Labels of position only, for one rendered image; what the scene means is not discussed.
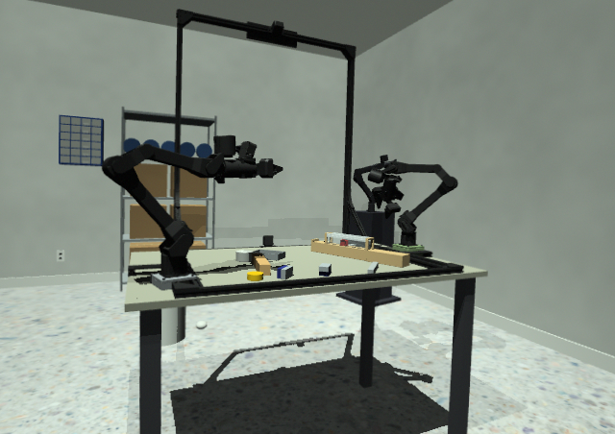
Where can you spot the yellow cylinder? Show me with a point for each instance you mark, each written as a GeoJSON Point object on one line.
{"type": "Point", "coordinates": [255, 276]}

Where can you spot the tan rectangular bar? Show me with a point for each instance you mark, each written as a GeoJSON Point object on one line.
{"type": "Point", "coordinates": [261, 264]}

